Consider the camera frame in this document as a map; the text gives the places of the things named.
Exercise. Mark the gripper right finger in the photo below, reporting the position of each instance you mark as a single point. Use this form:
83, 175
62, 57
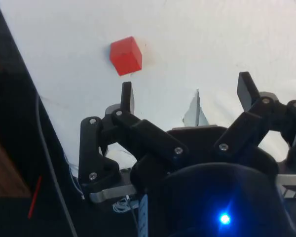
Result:
239, 133

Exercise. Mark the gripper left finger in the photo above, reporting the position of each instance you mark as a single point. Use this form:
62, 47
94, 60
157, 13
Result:
143, 133

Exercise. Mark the red cube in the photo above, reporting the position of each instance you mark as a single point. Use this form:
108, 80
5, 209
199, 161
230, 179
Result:
125, 58

